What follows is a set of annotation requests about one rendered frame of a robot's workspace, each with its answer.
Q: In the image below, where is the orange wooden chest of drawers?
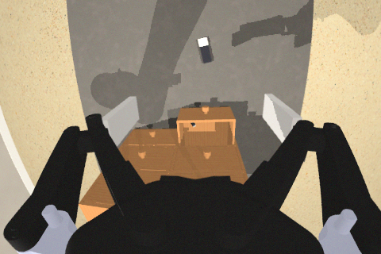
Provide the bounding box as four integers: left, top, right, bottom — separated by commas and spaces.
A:
79, 129, 248, 221

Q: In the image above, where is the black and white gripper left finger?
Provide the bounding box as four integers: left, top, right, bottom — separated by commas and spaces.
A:
3, 96, 170, 254

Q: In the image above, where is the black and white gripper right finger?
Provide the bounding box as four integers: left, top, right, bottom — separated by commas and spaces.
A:
213, 94, 381, 254

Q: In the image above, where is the wooden drawer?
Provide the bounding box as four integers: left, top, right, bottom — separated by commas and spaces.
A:
173, 146, 241, 171
120, 147, 175, 171
172, 172, 245, 184
84, 172, 168, 206
124, 129, 178, 146
177, 106, 236, 146

